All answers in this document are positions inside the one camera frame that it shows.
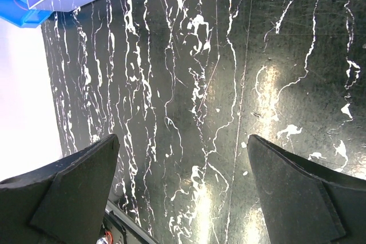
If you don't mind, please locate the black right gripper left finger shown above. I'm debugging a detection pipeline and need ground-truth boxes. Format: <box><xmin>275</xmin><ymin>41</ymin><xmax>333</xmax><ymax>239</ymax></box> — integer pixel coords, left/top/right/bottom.
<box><xmin>1</xmin><ymin>134</ymin><xmax>120</xmax><ymax>243</ymax></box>

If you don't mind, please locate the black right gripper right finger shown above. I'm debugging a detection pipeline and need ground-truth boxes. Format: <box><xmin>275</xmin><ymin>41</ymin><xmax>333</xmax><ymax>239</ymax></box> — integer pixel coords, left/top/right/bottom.
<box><xmin>248</xmin><ymin>134</ymin><xmax>365</xmax><ymax>243</ymax></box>

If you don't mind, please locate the blue plastic bin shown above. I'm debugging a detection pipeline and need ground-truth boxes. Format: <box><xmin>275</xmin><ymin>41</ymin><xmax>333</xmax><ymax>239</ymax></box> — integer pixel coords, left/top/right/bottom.
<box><xmin>1</xmin><ymin>0</ymin><xmax>53</xmax><ymax>28</ymax></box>

